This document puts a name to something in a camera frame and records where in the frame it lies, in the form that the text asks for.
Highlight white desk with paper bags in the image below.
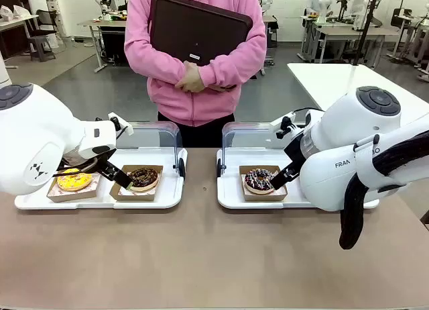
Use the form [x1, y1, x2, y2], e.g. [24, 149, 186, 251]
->
[0, 4, 40, 34]

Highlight black office chair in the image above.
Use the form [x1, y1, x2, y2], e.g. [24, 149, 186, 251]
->
[27, 9, 58, 62]

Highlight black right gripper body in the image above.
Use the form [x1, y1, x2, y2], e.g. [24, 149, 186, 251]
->
[284, 134, 306, 172]

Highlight person's right forearm pink sleeve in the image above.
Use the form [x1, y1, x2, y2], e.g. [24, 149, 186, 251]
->
[124, 34, 190, 88]

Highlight black cable sleeve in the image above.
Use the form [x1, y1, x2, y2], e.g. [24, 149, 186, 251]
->
[339, 130, 429, 250]

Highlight dark brown serving tray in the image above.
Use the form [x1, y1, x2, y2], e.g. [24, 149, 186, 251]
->
[148, 0, 254, 68]

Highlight person's left forearm pink sleeve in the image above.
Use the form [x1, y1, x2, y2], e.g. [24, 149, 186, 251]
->
[200, 31, 268, 90]

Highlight person's left hand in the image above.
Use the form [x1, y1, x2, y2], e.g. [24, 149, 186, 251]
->
[175, 62, 206, 93]

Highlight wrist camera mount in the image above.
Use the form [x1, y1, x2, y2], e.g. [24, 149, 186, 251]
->
[275, 113, 304, 139]
[107, 111, 134, 136]

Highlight white display tray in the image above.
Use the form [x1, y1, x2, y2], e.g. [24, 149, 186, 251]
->
[216, 148, 379, 210]
[14, 148, 188, 210]

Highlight cardboard donut box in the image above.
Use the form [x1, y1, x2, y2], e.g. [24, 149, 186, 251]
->
[46, 168, 101, 203]
[109, 164, 164, 203]
[239, 165, 289, 203]

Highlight person's right hand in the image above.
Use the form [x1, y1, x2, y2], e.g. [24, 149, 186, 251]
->
[207, 84, 237, 93]

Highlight wooden desk white legs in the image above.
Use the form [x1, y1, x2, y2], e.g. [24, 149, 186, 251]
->
[77, 18, 129, 73]

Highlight chocolate glazed donut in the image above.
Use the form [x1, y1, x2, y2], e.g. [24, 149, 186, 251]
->
[129, 168, 160, 193]

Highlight large white table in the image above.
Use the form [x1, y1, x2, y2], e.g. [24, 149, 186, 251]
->
[287, 62, 429, 130]

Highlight clear plastic tray lid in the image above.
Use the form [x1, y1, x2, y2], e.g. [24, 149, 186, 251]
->
[117, 121, 184, 176]
[221, 121, 293, 176]

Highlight person's black trousers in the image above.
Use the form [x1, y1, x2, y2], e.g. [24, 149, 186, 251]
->
[157, 111, 236, 148]

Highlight black tripod pole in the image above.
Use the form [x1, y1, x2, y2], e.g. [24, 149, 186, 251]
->
[354, 0, 383, 68]

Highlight grey background work table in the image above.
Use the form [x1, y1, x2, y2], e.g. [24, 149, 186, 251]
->
[297, 16, 408, 65]

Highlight yellow glazed donut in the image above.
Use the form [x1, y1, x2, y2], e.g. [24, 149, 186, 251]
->
[56, 168, 93, 193]

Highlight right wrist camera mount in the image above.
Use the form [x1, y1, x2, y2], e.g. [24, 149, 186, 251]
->
[275, 113, 304, 139]

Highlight pink hoodie torso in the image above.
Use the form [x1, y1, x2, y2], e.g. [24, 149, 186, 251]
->
[123, 0, 268, 127]

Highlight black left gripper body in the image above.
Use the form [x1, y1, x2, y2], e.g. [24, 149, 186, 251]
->
[95, 148, 121, 180]

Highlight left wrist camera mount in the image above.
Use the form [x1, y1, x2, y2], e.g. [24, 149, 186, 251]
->
[107, 111, 134, 136]

